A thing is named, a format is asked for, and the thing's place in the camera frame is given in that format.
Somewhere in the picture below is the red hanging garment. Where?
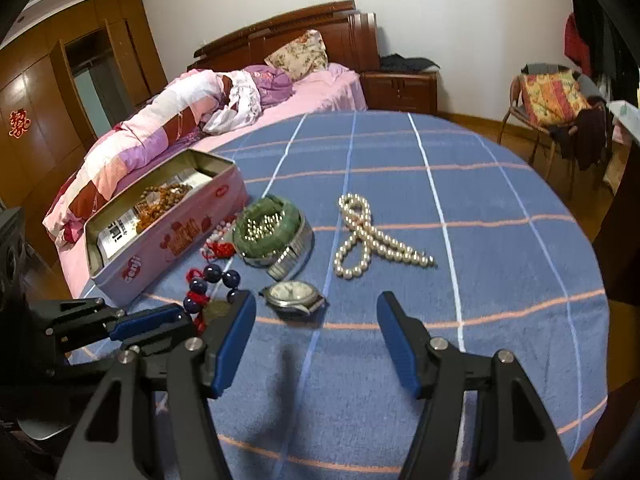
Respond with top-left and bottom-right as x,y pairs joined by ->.
564,12 -> 593,76

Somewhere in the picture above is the pink bed sheet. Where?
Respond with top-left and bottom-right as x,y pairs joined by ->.
55,62 -> 368,301

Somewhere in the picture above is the white printed booklet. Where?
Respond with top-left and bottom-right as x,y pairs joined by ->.
96,169 -> 216,263

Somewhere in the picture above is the pale bead bracelet red knot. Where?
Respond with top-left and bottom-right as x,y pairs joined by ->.
200,212 -> 241,262

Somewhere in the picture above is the white pearl necklace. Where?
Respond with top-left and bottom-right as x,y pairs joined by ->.
332,194 -> 436,277

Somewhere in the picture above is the wide silver bangle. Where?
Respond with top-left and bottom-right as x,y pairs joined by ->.
240,212 -> 315,281

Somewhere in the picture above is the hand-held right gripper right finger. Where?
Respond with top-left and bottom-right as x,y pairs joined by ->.
376,291 -> 576,480

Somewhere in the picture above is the wooden wardrobe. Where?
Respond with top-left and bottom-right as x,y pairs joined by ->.
0,0 -> 168,271

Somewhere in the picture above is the pink patchwork quilt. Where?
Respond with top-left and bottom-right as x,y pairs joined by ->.
42,67 -> 236,248

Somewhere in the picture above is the silver wristwatch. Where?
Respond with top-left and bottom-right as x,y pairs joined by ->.
258,280 -> 330,322

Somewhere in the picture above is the red paper decoration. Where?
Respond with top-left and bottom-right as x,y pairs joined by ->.
7,108 -> 32,139

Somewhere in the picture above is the purple blanket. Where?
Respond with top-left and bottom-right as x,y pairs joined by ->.
242,64 -> 296,113

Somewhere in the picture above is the dark blue bead bracelet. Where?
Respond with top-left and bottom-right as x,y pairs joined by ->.
182,264 -> 242,333

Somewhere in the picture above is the green bead bracelet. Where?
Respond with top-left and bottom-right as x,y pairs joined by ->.
232,196 -> 303,261

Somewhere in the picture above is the colourful patterned cushion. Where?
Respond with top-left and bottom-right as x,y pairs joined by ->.
517,71 -> 591,126

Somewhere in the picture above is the wooden bed headboard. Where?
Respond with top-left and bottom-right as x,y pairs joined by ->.
193,0 -> 379,73

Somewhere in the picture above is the pink tin box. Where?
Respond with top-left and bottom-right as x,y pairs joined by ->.
82,148 -> 248,308

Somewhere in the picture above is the dark garment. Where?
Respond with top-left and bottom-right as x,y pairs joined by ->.
547,102 -> 608,171

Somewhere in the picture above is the wooden nightstand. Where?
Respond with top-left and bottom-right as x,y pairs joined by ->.
360,69 -> 440,116

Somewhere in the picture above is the blue plaid tablecloth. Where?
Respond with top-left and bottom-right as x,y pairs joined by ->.
67,110 -> 611,480

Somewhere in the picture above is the brown bead necklace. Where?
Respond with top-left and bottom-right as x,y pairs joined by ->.
135,183 -> 193,233

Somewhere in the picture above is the metal frame chair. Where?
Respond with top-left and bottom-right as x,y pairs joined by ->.
497,62 -> 608,196

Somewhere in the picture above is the white garment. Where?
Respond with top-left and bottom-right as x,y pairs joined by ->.
202,70 -> 263,136

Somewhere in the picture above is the dark clothing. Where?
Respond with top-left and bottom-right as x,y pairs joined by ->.
378,52 -> 442,73

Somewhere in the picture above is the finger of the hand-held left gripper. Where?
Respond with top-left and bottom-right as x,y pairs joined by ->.
115,322 -> 202,358
59,297 -> 186,340

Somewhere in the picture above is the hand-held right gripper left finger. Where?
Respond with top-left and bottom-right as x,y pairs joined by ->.
55,290 -> 258,480

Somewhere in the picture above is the floral pillow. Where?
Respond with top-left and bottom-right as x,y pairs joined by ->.
264,29 -> 330,81

